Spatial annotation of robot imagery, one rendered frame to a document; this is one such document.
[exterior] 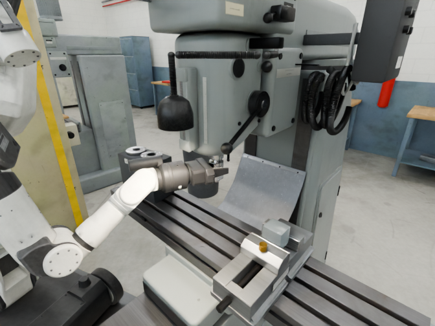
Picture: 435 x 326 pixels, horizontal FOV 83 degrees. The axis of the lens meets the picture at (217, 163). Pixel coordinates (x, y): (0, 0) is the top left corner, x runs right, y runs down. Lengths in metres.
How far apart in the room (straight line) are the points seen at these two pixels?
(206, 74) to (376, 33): 0.41
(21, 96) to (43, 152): 1.67
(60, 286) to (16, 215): 0.89
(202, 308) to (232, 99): 0.62
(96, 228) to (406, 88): 4.56
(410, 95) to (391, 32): 4.04
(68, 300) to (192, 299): 0.67
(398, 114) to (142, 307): 4.47
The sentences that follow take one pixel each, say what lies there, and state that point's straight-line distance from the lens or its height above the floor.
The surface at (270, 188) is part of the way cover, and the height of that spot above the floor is 1.04.
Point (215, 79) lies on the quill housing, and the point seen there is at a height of 1.52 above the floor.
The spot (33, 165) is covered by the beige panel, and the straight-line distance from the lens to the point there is 2.37.
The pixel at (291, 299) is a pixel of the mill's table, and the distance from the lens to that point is 0.80.
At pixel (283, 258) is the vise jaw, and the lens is 0.71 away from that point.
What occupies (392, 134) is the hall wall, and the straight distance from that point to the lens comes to 4.90.
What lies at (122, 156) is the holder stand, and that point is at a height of 1.16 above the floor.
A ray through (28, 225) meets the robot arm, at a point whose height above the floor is 1.25.
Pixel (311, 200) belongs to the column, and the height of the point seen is 1.01.
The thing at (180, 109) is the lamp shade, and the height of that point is 1.49.
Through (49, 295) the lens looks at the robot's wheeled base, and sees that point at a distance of 1.49.
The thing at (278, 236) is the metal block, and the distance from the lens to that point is 0.73.
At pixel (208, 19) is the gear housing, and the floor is 1.64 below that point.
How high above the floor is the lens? 1.58
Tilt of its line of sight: 24 degrees down
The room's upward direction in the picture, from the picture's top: straight up
